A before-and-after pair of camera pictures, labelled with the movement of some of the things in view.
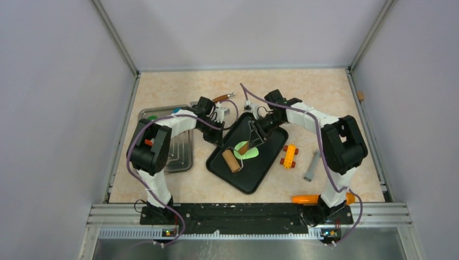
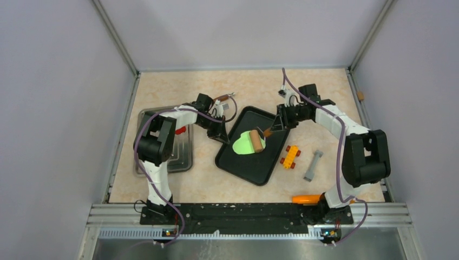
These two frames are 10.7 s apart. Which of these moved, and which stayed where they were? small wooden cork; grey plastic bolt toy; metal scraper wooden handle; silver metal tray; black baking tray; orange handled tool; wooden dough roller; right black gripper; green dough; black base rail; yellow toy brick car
Moved: green dough; black baking tray; wooden dough roller; right black gripper
Stayed: yellow toy brick car; metal scraper wooden handle; black base rail; grey plastic bolt toy; orange handled tool; small wooden cork; silver metal tray
